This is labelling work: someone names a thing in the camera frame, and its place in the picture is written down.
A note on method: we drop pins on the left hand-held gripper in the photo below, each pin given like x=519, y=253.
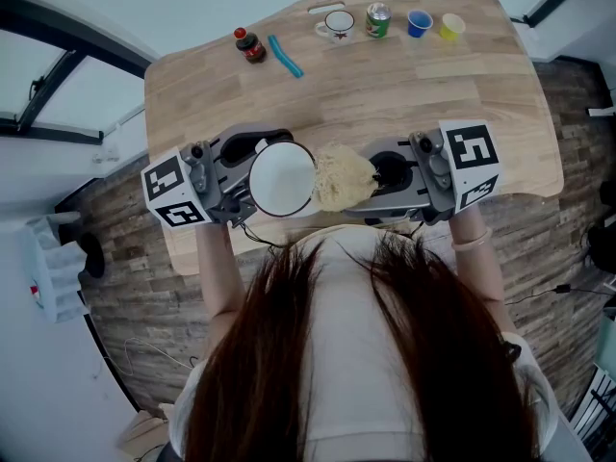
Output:
x=226, y=176

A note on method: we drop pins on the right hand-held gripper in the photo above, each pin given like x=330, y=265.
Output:
x=433, y=171

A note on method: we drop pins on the white enamel cup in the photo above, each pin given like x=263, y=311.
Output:
x=281, y=178

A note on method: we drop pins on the beige loofah scrubber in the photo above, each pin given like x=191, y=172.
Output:
x=339, y=178

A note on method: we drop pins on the person's left forearm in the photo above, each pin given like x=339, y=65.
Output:
x=219, y=277

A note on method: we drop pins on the person's right forearm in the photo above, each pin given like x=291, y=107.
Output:
x=481, y=282

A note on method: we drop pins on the yellow plastic cup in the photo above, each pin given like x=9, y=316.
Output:
x=451, y=28

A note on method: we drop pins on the blue plastic cup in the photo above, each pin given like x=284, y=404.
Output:
x=418, y=24

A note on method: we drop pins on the dark soda bottle red cap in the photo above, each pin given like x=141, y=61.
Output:
x=251, y=48

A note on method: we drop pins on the green soda can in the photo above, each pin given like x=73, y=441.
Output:
x=378, y=23

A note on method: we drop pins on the white printed mug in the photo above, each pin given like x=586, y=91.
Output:
x=339, y=27

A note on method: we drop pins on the black floor stand base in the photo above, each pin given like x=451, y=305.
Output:
x=93, y=255

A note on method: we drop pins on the person's white shirt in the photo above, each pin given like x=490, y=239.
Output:
x=346, y=335

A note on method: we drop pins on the cardboard box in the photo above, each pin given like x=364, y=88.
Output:
x=144, y=431

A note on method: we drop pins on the black window frame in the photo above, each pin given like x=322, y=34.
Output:
x=45, y=87

